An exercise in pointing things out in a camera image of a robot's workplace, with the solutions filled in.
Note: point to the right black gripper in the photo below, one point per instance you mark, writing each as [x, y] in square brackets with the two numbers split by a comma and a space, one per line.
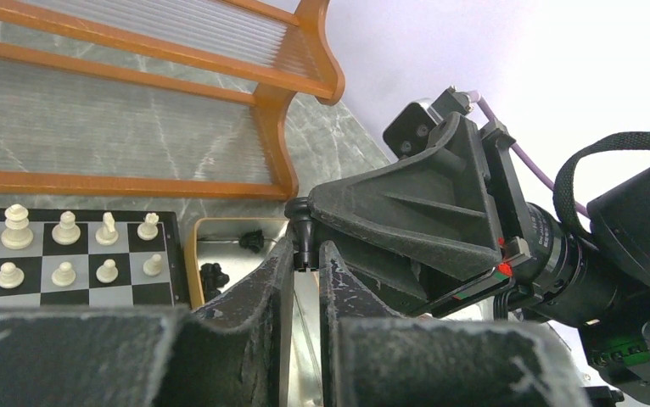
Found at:
[423, 233]

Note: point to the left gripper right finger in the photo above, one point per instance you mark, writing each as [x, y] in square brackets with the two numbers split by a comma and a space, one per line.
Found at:
[374, 356]

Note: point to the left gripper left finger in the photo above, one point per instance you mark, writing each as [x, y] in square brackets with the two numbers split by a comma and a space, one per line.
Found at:
[234, 351]

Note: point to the black bishop piece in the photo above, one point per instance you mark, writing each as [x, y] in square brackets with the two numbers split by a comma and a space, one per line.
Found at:
[303, 227]

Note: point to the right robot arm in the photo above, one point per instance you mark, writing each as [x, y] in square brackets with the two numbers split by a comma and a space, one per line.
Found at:
[592, 258]

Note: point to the black chess piece in tin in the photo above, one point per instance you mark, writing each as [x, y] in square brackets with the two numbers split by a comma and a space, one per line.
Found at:
[254, 241]
[212, 279]

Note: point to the white pawn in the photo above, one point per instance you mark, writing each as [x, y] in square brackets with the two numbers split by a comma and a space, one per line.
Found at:
[153, 265]
[11, 276]
[64, 275]
[107, 272]

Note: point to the white corner rook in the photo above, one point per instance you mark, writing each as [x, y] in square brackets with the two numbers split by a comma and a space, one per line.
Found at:
[148, 230]

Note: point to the white knight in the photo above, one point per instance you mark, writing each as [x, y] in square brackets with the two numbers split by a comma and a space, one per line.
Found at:
[106, 234]

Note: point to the black and white chessboard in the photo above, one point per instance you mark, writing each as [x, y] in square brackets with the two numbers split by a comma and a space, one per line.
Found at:
[131, 287]

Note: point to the orange wooden shelf rack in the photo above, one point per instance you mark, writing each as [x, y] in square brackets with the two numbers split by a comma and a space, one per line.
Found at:
[157, 98]

